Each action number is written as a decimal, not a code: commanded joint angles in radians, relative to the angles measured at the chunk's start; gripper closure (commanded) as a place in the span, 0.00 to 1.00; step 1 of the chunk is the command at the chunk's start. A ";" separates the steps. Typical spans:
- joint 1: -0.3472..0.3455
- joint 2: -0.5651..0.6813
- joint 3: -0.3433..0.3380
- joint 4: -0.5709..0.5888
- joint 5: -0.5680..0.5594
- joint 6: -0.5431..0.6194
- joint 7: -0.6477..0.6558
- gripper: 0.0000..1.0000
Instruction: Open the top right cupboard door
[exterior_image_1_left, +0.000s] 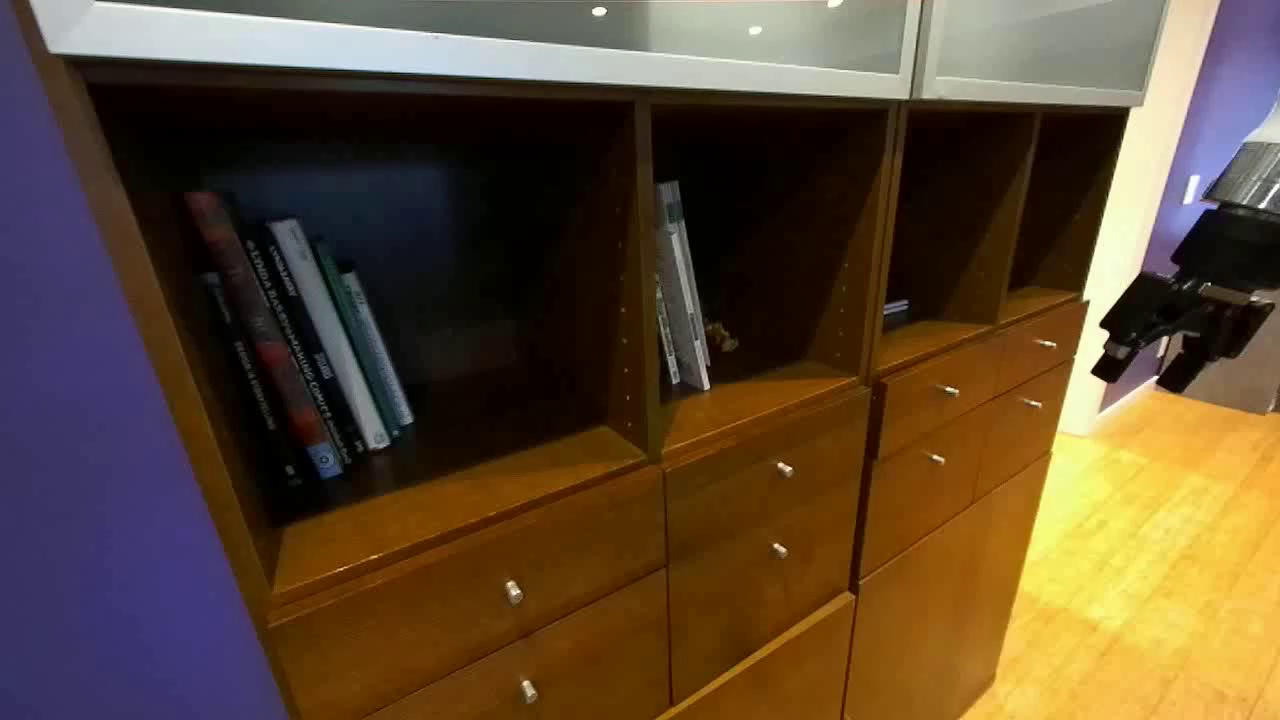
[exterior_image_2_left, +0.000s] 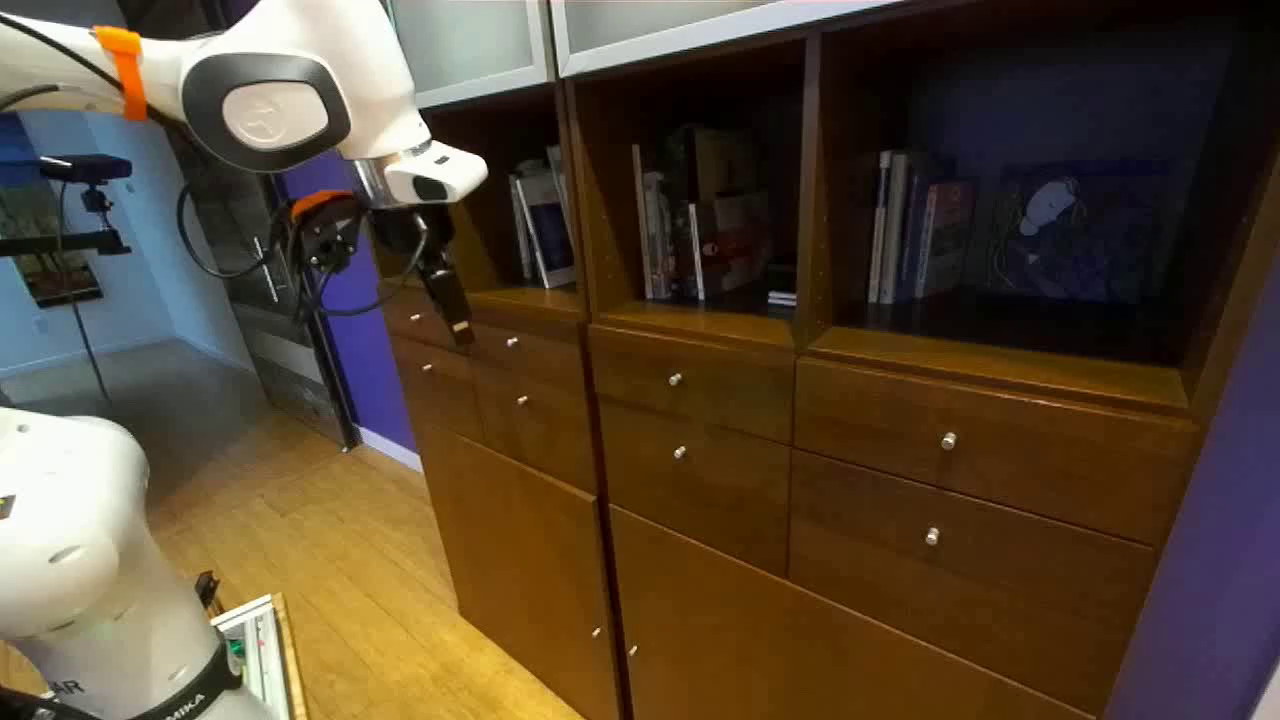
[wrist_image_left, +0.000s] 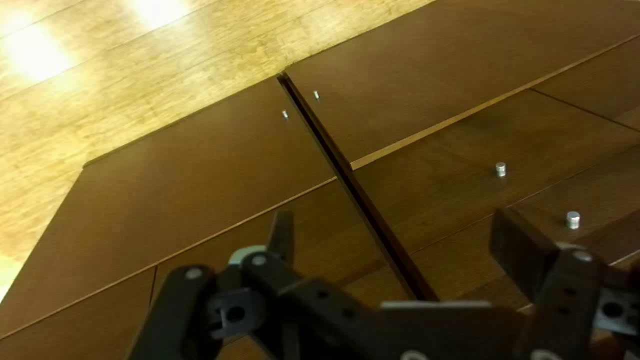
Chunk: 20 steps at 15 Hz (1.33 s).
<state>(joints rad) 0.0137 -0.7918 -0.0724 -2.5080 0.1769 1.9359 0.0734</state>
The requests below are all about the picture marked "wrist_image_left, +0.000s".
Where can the small silver door knob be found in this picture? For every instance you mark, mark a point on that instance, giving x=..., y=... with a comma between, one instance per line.
x=316, y=94
x=284, y=114

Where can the silver drawer knob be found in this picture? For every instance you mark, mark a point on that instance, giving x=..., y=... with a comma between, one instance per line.
x=573, y=218
x=501, y=168

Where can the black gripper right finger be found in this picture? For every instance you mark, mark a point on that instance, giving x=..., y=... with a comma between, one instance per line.
x=567, y=301

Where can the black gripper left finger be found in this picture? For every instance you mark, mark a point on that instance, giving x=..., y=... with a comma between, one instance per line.
x=186, y=307

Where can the brown wooden cupboard door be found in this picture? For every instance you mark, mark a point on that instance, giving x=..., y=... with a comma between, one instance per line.
x=201, y=173
x=413, y=73

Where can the brown wooden shelf cabinet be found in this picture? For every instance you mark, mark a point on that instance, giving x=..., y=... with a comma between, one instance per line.
x=353, y=175

